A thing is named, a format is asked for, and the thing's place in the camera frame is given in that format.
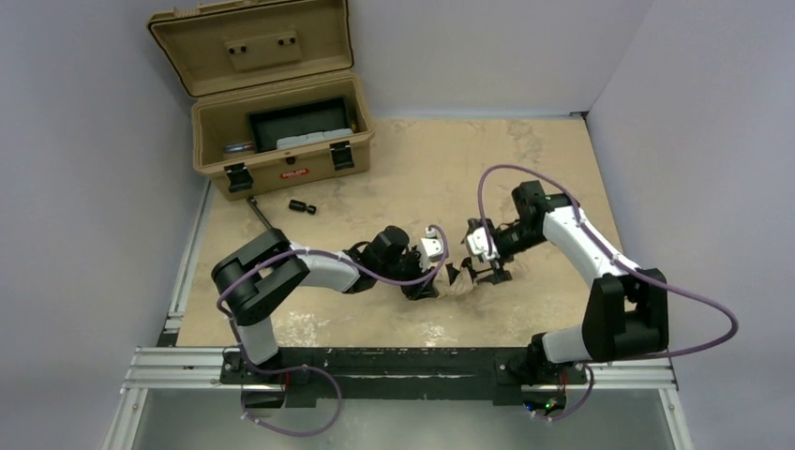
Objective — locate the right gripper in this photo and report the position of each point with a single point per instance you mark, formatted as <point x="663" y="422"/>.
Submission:
<point x="486" y="265"/>

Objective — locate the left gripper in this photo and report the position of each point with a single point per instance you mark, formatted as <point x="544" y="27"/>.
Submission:
<point x="421" y="283"/>

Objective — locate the beige folding umbrella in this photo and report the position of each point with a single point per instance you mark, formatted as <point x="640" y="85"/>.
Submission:
<point x="460" y="280"/>

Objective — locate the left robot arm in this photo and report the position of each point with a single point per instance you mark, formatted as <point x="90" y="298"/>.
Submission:
<point x="258" y="277"/>

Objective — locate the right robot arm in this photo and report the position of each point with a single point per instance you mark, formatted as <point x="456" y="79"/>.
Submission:
<point x="627" y="309"/>

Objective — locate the small black cylinder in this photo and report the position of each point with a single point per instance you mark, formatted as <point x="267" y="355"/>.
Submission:
<point x="302" y="207"/>

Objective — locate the black hex key tool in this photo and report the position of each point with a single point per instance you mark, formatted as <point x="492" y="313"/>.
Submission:
<point x="258" y="212"/>

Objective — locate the grey box in case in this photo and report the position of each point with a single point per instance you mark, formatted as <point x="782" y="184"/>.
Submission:
<point x="314" y="137"/>

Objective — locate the black tray in case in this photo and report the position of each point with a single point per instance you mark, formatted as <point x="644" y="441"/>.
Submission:
<point x="269" y="126"/>

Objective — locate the metal can in case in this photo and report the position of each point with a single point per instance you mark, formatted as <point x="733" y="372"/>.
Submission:
<point x="238" y="148"/>

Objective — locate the tan hard case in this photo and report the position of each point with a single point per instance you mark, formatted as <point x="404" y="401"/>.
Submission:
<point x="240" y="57"/>

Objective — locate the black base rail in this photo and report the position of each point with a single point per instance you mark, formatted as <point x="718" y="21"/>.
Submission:
<point x="503" y="376"/>

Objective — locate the aluminium frame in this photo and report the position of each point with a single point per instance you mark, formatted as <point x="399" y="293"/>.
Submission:
<point x="173" y="398"/>

